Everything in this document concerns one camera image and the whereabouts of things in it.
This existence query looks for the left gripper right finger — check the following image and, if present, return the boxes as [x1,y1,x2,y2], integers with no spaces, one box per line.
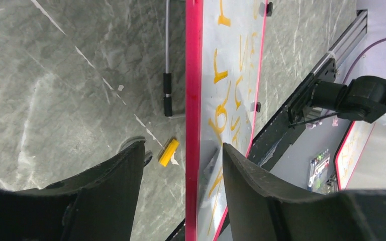
[222,143,386,240]

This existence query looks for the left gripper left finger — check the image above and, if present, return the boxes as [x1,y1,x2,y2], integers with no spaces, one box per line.
[0,150,144,240]

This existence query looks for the yellow marker cap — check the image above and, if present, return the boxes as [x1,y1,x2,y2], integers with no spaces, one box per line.
[158,138,179,167]

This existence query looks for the whiteboard with red rim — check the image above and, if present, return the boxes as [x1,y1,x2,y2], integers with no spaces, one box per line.
[185,1,269,240]

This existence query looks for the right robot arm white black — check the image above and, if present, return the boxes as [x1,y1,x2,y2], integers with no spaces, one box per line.
[310,76,386,124]

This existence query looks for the black whiteboard clip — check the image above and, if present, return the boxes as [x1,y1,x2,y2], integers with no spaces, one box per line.
[253,101,261,113]
[266,2,273,17]

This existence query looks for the silver combination wrench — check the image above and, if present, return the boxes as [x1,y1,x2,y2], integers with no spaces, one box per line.
[118,136,153,167]

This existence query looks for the marker pack on desk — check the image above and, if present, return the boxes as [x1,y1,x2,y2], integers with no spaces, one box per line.
[307,149,331,193]

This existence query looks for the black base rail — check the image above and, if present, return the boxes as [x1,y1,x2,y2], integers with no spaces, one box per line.
[167,10,368,240]

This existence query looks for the wire whiteboard stand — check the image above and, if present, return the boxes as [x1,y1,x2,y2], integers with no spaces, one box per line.
[163,0,185,119]

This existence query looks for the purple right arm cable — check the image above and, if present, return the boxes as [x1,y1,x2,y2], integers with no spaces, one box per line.
[341,36,386,86]

